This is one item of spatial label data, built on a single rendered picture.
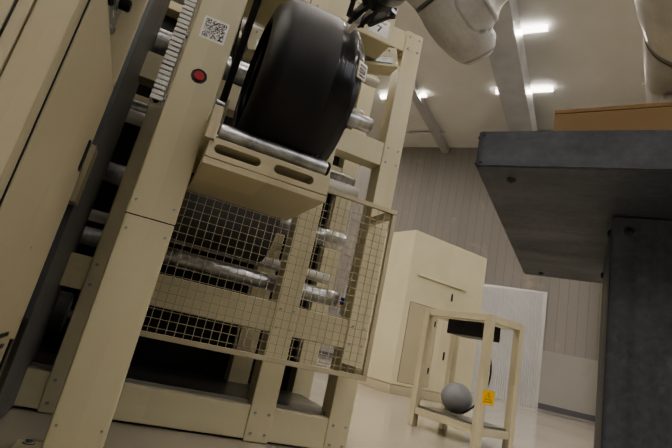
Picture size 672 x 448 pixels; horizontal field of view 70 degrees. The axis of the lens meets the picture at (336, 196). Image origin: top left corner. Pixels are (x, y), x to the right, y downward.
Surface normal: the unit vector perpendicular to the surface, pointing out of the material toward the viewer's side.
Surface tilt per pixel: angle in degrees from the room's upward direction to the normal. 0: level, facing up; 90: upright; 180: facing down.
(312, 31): 77
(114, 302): 90
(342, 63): 90
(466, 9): 122
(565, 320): 90
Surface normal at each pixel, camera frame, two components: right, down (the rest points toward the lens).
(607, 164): -0.43, -0.35
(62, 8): 0.39, -0.19
